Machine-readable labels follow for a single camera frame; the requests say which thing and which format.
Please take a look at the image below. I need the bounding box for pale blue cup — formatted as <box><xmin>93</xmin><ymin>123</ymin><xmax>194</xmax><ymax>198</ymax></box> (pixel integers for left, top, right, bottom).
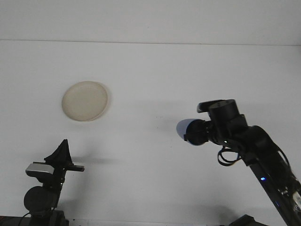
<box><xmin>175</xmin><ymin>119</ymin><xmax>196</xmax><ymax>140</ymax></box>

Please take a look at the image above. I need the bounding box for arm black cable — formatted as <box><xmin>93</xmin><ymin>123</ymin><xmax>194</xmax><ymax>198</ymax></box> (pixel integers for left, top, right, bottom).
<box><xmin>217</xmin><ymin>140</ymin><xmax>243</xmax><ymax>167</ymax></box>
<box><xmin>20</xmin><ymin>212</ymin><xmax>32</xmax><ymax>226</ymax></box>

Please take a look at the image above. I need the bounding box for arm grey camera box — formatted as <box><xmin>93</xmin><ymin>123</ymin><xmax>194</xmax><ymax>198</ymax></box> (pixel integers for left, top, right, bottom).
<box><xmin>25</xmin><ymin>163</ymin><xmax>55</xmax><ymax>177</ymax></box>
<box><xmin>197</xmin><ymin>101</ymin><xmax>212</xmax><ymax>114</ymax></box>

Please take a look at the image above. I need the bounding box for pale round plate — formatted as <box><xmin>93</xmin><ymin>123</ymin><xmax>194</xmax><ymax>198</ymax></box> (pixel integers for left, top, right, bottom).
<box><xmin>61</xmin><ymin>81</ymin><xmax>112</xmax><ymax>122</ymax></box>

